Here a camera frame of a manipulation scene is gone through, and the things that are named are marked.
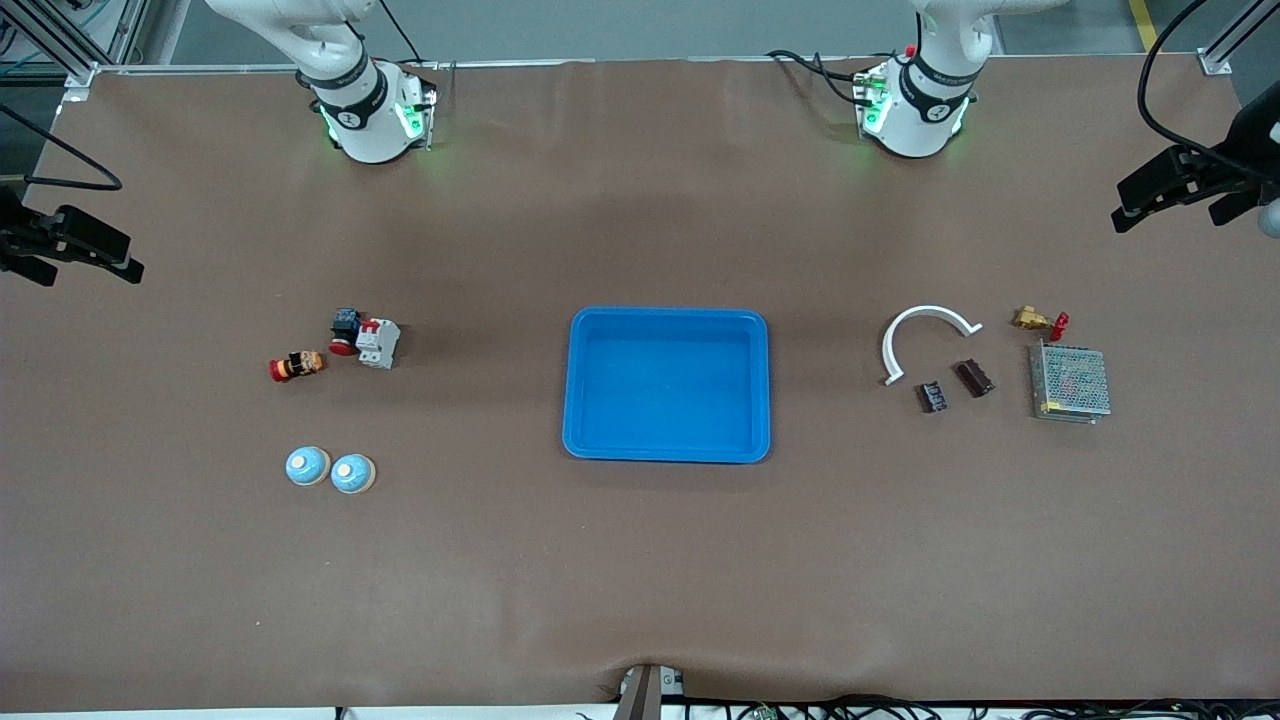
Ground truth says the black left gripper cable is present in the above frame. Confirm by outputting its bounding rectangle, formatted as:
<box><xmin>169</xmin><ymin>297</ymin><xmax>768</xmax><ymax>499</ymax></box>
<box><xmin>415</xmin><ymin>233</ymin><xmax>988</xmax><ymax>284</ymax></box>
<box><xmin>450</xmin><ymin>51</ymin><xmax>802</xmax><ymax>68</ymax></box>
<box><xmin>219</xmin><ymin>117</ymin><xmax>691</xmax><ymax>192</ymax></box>
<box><xmin>1138</xmin><ymin>0</ymin><xmax>1280</xmax><ymax>186</ymax></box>

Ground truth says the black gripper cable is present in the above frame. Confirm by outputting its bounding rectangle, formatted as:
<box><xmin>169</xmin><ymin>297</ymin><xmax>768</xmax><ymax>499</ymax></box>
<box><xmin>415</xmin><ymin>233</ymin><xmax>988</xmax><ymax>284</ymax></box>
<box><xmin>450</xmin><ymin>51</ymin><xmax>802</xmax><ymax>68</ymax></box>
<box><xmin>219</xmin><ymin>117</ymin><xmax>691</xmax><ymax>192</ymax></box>
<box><xmin>0</xmin><ymin>103</ymin><xmax>124</xmax><ymax>193</ymax></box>
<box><xmin>1138</xmin><ymin>0</ymin><xmax>1280</xmax><ymax>186</ymax></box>

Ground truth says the aluminium camera post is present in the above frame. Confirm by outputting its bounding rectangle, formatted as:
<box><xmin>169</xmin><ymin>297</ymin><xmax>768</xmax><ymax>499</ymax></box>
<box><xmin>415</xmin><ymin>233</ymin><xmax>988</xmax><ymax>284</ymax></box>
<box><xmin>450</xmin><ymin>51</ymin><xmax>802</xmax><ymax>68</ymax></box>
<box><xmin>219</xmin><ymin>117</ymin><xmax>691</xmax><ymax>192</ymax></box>
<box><xmin>612</xmin><ymin>662</ymin><xmax>669</xmax><ymax>720</ymax></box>

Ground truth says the red orange push button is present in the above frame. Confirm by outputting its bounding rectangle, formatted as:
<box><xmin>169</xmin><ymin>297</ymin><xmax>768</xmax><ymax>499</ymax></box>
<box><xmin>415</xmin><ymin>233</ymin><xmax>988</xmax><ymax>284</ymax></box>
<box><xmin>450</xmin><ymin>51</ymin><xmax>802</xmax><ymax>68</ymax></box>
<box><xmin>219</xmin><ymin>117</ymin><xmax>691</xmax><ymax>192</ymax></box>
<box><xmin>268</xmin><ymin>350</ymin><xmax>327</xmax><ymax>384</ymax></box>

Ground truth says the brown table mat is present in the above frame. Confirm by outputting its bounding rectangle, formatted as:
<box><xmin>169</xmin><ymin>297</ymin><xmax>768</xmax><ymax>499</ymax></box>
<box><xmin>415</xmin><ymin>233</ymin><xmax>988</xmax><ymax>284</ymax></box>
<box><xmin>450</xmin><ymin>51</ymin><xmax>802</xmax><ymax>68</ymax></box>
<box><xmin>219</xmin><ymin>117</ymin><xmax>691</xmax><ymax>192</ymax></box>
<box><xmin>0</xmin><ymin>55</ymin><xmax>1280</xmax><ymax>713</ymax></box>

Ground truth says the blue plastic tray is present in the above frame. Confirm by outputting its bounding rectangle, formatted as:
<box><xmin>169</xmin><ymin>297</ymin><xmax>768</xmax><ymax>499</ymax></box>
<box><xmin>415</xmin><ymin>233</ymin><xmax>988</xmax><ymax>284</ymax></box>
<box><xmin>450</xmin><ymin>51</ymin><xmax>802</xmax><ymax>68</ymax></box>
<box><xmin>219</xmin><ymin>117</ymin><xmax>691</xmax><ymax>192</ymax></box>
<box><xmin>562</xmin><ymin>306</ymin><xmax>772</xmax><ymax>465</ymax></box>

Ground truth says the white curved bracket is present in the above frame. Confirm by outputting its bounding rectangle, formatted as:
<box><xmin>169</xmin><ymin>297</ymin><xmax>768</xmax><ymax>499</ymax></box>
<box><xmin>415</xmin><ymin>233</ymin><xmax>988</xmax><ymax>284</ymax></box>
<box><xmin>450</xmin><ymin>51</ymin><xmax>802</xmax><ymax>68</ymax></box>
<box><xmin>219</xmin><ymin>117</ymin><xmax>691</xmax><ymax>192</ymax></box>
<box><xmin>881</xmin><ymin>304</ymin><xmax>984</xmax><ymax>387</ymax></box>

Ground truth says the brass valve red handle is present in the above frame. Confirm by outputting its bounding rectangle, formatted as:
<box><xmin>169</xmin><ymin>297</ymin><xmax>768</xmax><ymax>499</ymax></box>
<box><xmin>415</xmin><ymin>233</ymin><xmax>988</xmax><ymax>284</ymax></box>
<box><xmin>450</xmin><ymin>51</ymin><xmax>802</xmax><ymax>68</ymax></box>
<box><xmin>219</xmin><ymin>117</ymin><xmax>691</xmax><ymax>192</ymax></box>
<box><xmin>1011</xmin><ymin>305</ymin><xmax>1071</xmax><ymax>343</ymax></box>

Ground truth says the yellow floor tape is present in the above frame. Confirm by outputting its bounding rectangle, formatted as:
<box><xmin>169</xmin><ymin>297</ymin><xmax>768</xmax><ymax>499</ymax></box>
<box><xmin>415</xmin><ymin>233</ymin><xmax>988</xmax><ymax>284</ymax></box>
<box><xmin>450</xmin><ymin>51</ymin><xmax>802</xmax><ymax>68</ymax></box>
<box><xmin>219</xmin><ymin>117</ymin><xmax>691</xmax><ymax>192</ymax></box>
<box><xmin>1128</xmin><ymin>0</ymin><xmax>1166</xmax><ymax>53</ymax></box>

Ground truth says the black arm base cable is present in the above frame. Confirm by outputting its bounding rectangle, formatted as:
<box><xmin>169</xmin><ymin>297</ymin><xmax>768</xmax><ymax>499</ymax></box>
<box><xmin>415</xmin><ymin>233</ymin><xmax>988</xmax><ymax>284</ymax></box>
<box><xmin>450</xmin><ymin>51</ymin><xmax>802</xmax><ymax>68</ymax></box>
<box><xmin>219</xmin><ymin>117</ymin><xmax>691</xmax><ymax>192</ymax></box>
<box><xmin>375</xmin><ymin>0</ymin><xmax>426</xmax><ymax>69</ymax></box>
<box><xmin>766</xmin><ymin>48</ymin><xmax>886</xmax><ymax>109</ymax></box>

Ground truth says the blue bell beige base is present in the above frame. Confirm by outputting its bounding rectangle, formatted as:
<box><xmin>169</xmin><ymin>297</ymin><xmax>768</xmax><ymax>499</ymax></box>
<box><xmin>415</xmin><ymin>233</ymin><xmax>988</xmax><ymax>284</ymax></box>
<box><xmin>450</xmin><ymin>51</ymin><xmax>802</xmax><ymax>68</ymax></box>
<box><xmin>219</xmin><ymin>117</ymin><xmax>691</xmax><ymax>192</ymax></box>
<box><xmin>330</xmin><ymin>453</ymin><xmax>377</xmax><ymax>496</ymax></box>
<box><xmin>285</xmin><ymin>445</ymin><xmax>332</xmax><ymax>488</ymax></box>

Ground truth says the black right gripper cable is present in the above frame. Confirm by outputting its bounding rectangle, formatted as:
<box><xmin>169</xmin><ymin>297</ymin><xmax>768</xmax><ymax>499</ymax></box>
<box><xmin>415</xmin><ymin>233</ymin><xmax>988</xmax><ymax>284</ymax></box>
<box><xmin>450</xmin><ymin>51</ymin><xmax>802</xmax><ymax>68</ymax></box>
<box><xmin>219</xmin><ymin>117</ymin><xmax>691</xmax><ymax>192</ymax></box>
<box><xmin>0</xmin><ymin>103</ymin><xmax>124</xmax><ymax>193</ymax></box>

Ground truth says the perforated metal power supply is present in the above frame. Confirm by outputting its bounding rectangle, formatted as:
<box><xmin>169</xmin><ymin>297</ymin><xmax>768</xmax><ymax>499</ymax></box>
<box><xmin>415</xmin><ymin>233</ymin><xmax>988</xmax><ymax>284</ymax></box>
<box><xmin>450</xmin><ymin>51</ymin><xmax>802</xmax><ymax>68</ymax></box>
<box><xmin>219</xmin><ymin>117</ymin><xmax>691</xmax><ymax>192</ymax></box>
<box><xmin>1028</xmin><ymin>340</ymin><xmax>1113</xmax><ymax>426</ymax></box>

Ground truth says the white red circuit breaker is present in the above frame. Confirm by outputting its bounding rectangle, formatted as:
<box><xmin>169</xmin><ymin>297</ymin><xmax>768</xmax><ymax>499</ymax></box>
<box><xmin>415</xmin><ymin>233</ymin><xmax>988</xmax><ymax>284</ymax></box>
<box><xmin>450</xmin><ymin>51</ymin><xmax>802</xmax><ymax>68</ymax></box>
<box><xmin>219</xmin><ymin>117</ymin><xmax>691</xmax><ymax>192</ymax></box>
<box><xmin>355</xmin><ymin>317</ymin><xmax>402</xmax><ymax>371</ymax></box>

